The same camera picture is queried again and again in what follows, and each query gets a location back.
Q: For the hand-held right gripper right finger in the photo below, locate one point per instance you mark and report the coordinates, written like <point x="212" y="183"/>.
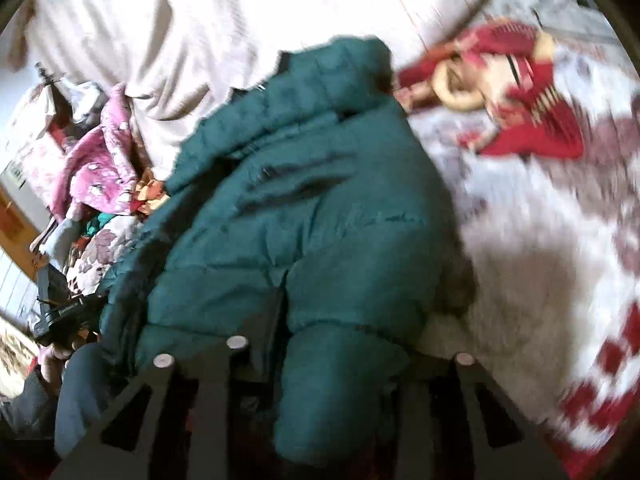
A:
<point x="417" y="410"/>

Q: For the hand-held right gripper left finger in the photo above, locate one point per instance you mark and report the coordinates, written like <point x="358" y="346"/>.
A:
<point x="215" y="410"/>

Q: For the green puffer jacket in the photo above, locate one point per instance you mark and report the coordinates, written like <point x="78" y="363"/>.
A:
<point x="310" y="210"/>

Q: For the person's left forearm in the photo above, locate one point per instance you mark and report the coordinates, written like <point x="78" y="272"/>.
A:
<point x="27" y="405"/>

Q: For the person's left hand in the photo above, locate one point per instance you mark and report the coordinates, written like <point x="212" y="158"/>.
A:
<point x="54" y="360"/>

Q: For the brown wooden board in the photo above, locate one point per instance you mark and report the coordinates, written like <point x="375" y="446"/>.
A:
<point x="20" y="230"/>

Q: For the small green cloth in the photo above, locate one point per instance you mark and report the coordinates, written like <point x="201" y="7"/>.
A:
<point x="100" y="222"/>

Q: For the pink penguin print blanket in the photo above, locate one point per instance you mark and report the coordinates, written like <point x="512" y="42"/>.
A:
<point x="100" y="170"/>

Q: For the orange patterned cloth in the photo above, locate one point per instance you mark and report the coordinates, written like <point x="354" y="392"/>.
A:
<point x="150" y="192"/>

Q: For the clear plastic bag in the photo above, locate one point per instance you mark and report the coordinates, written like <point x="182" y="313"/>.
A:
<point x="85" y="102"/>

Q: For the beige patterned blanket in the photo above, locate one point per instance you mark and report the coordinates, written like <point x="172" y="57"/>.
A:
<point x="200" y="35"/>

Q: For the red printed cloth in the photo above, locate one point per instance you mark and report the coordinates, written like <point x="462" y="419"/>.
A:
<point x="520" y="110"/>

